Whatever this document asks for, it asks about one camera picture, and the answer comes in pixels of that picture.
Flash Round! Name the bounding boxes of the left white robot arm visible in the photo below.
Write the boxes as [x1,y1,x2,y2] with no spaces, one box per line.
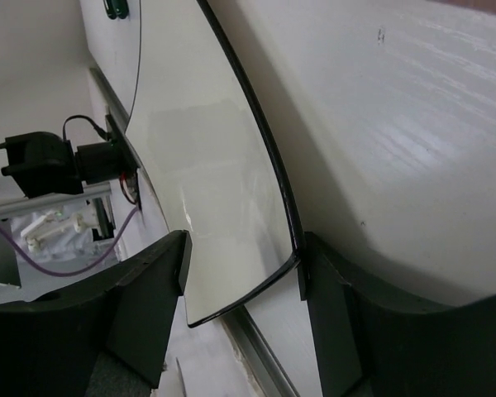
[0,132,124,199]

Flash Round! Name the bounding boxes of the white clips under table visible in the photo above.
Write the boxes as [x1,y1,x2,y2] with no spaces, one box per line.
[21,203,100,252]

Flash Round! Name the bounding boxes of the black thin base cable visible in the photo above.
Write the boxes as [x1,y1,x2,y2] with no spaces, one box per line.
[61,114,108,141]

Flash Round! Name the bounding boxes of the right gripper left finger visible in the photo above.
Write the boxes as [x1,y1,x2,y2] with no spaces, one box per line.
[0,230,192,396]

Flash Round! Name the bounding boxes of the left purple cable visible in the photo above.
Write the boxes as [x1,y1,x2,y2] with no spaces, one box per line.
[0,206,144,279]

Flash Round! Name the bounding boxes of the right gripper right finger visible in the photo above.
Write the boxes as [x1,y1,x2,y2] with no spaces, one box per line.
[303,233,496,396]

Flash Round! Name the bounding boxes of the square white plate black rim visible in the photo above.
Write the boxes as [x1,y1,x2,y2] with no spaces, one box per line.
[126,1,305,328]

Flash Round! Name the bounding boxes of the gold fork green handle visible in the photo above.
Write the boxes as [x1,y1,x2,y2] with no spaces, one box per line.
[103,0,117,20]

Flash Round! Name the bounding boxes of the gold knife green handle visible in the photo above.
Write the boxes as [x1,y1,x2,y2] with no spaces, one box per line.
[112,0,129,19]

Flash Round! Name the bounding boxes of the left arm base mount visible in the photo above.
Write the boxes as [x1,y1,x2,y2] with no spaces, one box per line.
[105,113,141,208]

